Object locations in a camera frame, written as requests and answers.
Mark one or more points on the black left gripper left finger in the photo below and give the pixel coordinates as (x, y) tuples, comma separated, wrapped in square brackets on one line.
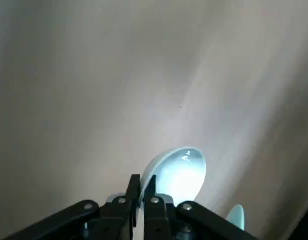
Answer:
[(113, 217)]

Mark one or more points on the small white crucible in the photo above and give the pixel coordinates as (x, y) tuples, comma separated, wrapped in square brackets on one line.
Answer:
[(181, 172)]

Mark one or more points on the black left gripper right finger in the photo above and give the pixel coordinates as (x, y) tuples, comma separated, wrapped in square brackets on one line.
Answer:
[(156, 217)]

